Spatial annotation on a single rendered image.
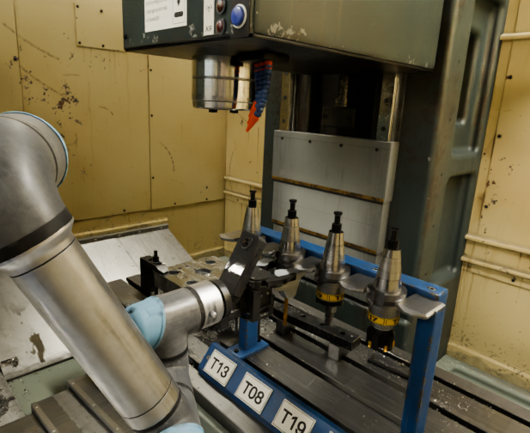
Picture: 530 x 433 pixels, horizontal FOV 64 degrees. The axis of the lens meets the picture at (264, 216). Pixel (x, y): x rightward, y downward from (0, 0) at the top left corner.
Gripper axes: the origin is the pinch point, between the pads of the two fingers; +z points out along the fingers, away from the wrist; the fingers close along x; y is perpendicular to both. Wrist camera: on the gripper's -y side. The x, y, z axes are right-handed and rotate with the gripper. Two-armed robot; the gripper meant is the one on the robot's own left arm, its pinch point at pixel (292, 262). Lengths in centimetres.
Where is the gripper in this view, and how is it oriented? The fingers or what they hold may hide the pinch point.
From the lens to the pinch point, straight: 86.0
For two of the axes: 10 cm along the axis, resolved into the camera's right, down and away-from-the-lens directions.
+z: 7.2, -1.6, 6.7
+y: -0.4, 9.6, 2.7
